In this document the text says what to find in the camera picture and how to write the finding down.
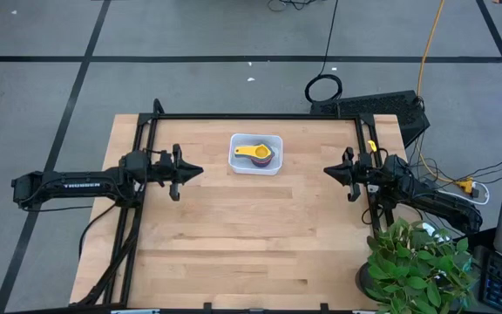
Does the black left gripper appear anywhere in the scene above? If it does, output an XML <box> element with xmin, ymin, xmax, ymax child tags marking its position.
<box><xmin>146</xmin><ymin>143</ymin><xmax>205</xmax><ymax>202</ymax></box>

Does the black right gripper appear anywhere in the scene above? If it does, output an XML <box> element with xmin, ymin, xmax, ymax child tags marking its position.
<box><xmin>322</xmin><ymin>146</ymin><xmax>379</xmax><ymax>203</ymax></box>

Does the yellow measuring cup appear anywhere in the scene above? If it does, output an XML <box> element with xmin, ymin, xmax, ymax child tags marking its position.
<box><xmin>234</xmin><ymin>144</ymin><xmax>276</xmax><ymax>161</ymax></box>

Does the white plastic basket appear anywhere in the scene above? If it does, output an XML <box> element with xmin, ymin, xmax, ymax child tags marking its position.
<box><xmin>227</xmin><ymin>132</ymin><xmax>284</xmax><ymax>177</ymax></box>

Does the black perforated computer case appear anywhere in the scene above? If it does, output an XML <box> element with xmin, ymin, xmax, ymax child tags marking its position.
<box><xmin>309</xmin><ymin>89</ymin><xmax>431</xmax><ymax>150</ymax></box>

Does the black plant pot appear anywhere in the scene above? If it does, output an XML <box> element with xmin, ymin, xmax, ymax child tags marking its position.
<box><xmin>354</xmin><ymin>260</ymin><xmax>382</xmax><ymax>303</ymax></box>

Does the green leafy plant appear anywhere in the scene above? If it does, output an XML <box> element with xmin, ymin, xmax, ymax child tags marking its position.
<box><xmin>365</xmin><ymin>215</ymin><xmax>482</xmax><ymax>314</ymax></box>

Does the yellow power plug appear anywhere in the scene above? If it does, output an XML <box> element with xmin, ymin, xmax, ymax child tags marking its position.
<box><xmin>457</xmin><ymin>177</ymin><xmax>479</xmax><ymax>196</ymax></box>

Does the black coiled floor cable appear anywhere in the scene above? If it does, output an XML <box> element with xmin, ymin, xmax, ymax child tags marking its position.
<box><xmin>303</xmin><ymin>0</ymin><xmax>344</xmax><ymax>105</ymax></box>

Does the black aluminium table frame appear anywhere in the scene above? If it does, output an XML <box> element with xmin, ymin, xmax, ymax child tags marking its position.
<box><xmin>70</xmin><ymin>98</ymin><xmax>395</xmax><ymax>314</ymax></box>

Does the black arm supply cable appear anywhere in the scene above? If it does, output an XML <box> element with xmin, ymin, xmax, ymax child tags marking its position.
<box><xmin>77</xmin><ymin>201</ymin><xmax>120</xmax><ymax>259</ymax></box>

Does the white power cable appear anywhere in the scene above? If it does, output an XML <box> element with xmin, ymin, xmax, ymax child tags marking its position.
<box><xmin>432</xmin><ymin>180</ymin><xmax>492</xmax><ymax>207</ymax></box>

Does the yellow extension cable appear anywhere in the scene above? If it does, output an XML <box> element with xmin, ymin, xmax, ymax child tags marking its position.
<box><xmin>415</xmin><ymin>0</ymin><xmax>474</xmax><ymax>185</ymax></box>

